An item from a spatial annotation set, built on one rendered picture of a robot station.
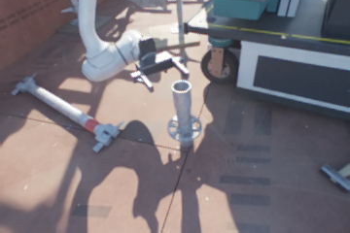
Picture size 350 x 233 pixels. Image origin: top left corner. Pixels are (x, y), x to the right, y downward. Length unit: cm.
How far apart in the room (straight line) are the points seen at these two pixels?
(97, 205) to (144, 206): 15
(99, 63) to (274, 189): 75
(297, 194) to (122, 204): 53
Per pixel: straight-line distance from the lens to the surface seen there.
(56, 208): 87
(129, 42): 96
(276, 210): 78
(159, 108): 102
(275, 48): 86
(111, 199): 81
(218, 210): 75
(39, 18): 189
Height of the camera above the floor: 69
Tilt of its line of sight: 42 degrees down
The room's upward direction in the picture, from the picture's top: 6 degrees counter-clockwise
